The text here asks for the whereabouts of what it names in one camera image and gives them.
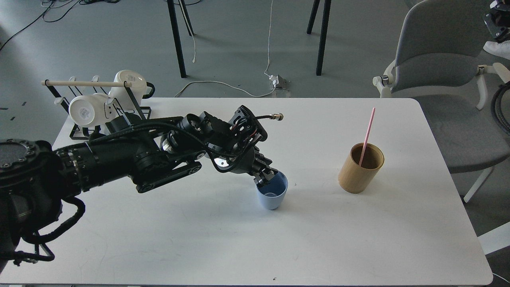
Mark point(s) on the black table leg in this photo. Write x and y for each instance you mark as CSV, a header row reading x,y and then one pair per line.
x,y
176,32
323,32

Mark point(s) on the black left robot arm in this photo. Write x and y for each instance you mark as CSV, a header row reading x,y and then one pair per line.
x,y
40,185

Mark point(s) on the blue plastic cup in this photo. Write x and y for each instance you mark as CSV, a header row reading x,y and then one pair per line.
x,y
271,195

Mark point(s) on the bamboo cylinder holder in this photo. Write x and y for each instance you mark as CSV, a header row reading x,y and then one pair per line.
x,y
355,177

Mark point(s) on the grey office chair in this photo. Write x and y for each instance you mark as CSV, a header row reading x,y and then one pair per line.
x,y
438,46

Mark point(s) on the white mug front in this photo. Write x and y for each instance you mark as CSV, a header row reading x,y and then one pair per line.
x,y
91,110

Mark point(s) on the white power plug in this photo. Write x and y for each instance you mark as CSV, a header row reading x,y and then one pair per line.
x,y
277,82

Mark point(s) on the black table leg left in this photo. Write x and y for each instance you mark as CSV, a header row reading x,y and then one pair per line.
x,y
176,32

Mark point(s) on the black wire mug rack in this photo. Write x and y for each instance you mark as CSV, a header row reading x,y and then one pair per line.
x,y
125,93

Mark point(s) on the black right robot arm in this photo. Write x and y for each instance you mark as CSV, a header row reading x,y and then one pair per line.
x,y
497,20

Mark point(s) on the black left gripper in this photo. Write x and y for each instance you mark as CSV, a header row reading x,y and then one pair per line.
x,y
235,142

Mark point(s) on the pink chopstick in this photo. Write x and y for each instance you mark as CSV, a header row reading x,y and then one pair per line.
x,y
365,142

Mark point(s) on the black table leg right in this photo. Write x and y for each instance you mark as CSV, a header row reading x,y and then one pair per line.
x,y
323,32

